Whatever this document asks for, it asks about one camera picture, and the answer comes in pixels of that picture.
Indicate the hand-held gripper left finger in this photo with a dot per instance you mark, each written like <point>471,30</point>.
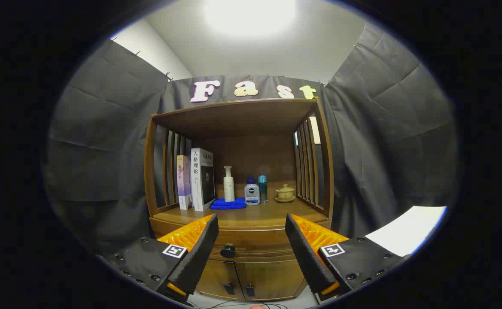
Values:
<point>199,253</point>

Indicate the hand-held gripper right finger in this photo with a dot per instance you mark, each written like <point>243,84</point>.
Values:
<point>306,257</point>

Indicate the wooden drawer with black knob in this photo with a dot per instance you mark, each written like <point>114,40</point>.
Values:
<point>259,249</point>

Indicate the wooden cabinet door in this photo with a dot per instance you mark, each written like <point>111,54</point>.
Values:
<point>272,279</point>
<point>220,274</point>

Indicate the wooden countertop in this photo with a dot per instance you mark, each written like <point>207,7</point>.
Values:
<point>268,212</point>

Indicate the wooden cabinet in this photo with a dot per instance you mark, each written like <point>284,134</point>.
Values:
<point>242,116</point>

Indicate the blue folded cloth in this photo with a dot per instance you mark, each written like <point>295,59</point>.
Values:
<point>227,204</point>

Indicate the beige lidded teacup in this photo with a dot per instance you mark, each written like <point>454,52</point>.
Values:
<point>285,194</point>

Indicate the white book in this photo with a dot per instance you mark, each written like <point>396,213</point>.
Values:
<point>197,184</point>

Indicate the white pump bottle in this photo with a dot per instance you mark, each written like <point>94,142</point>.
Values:
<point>229,191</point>

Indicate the purple book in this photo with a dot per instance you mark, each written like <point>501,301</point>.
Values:
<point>184,184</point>

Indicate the white bottle with blue cap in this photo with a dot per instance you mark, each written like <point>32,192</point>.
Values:
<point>251,195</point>

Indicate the teal bottle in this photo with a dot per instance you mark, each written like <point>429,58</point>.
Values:
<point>263,189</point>

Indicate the black backdrop cloth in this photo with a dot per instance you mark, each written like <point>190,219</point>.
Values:
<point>104,150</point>

